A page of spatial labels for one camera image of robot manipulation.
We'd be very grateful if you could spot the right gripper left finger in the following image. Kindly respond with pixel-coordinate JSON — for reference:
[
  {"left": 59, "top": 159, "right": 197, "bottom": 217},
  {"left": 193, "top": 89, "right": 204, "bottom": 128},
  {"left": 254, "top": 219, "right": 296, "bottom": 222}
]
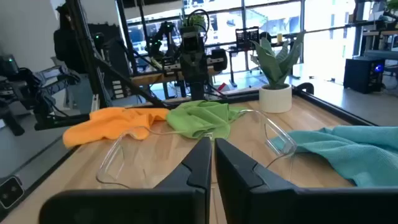
[{"left": 39, "top": 136, "right": 213, "bottom": 224}]

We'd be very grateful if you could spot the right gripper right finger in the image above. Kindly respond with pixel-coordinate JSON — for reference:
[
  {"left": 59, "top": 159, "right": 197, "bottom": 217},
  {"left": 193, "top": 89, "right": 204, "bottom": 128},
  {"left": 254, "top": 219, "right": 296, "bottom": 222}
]
[{"left": 214, "top": 138, "right": 398, "bottom": 224}]

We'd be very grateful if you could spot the green microfiber towel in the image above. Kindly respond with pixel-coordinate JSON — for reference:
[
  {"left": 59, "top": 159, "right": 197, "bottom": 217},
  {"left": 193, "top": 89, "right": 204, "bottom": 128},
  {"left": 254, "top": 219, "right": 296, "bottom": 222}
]
[{"left": 166, "top": 100, "right": 248, "bottom": 140}]

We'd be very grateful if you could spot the clear plastic bin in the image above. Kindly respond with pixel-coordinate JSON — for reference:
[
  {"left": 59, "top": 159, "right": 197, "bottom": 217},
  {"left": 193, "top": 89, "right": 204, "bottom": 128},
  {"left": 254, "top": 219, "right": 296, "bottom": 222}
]
[{"left": 95, "top": 108, "right": 299, "bottom": 190}]

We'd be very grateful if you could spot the teal microfiber towel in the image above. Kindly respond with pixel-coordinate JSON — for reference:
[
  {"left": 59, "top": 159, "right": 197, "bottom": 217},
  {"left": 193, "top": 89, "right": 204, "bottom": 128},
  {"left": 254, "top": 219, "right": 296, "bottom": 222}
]
[{"left": 269, "top": 125, "right": 398, "bottom": 189}]

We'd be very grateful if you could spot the orange microfiber towel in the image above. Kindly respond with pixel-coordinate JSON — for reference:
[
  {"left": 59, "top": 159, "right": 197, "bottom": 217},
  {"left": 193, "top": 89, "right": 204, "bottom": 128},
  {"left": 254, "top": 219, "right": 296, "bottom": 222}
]
[{"left": 62, "top": 107, "right": 170, "bottom": 149}]

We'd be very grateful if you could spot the black perforated panel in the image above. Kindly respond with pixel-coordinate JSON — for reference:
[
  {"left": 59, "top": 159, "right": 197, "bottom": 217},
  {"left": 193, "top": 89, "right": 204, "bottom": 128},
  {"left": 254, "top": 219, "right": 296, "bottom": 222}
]
[{"left": 235, "top": 27, "right": 261, "bottom": 50}]

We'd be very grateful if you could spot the snake plant in white pot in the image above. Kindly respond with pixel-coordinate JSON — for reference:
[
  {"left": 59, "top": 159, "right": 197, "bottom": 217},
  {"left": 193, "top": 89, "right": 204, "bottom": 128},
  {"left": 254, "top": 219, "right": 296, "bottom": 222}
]
[{"left": 251, "top": 30, "right": 306, "bottom": 114}]

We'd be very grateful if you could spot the black computer tower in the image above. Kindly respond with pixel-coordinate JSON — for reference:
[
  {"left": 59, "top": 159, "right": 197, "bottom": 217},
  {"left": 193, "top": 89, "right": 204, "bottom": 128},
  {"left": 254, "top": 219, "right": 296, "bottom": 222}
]
[{"left": 343, "top": 57, "right": 386, "bottom": 94}]

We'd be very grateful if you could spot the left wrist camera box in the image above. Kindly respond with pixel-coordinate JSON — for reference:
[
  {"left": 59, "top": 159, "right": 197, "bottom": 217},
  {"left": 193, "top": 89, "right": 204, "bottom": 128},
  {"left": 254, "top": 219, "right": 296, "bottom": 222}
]
[{"left": 181, "top": 30, "right": 206, "bottom": 54}]

